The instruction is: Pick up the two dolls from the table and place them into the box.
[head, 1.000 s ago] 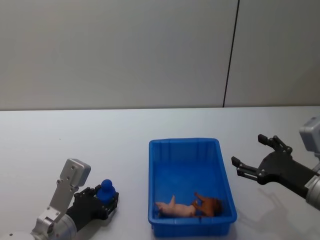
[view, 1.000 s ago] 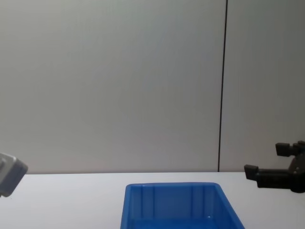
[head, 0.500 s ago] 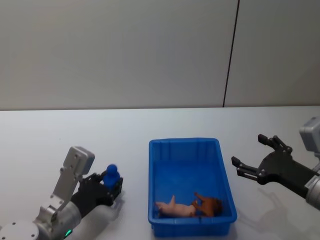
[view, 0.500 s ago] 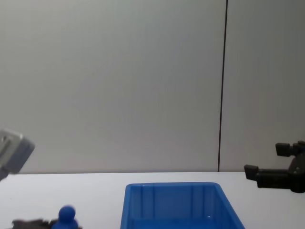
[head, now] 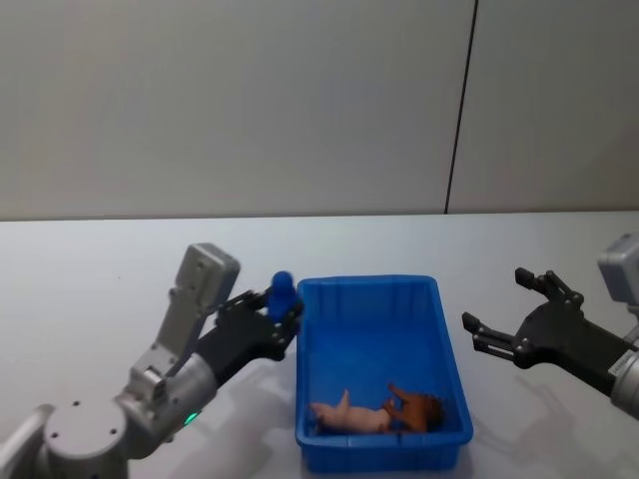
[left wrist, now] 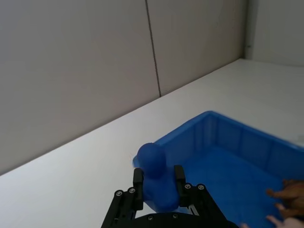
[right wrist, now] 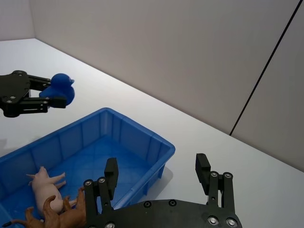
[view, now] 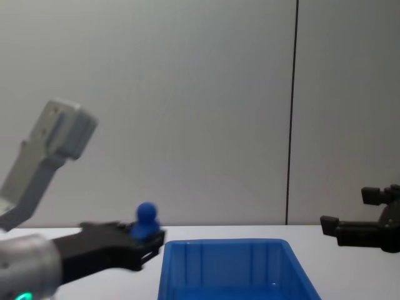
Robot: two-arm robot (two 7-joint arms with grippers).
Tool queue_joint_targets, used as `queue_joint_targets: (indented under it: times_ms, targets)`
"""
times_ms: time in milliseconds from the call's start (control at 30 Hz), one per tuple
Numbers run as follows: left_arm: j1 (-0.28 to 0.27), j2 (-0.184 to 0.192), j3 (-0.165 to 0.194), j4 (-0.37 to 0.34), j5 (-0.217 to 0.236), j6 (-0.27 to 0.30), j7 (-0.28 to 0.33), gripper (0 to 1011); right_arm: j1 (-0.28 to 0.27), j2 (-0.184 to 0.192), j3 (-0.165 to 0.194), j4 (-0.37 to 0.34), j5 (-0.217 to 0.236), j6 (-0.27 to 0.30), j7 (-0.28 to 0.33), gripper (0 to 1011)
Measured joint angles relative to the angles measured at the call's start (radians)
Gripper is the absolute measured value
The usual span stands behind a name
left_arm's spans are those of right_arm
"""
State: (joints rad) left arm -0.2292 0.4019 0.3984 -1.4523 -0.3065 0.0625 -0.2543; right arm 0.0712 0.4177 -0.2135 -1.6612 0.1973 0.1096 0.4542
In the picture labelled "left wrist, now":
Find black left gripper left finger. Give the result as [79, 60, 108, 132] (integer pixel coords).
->
[100, 167, 145, 228]

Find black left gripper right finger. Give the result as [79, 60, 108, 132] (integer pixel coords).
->
[173, 164, 227, 222]

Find blue rounded toy figure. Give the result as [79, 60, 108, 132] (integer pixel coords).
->
[137, 142, 180, 211]

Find blue plastic bin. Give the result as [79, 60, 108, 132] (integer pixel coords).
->
[132, 110, 304, 228]

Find brown toy animal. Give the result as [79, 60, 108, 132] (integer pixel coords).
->
[266, 179, 304, 218]

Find pale pink toy animal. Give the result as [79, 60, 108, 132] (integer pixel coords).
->
[239, 203, 304, 228]

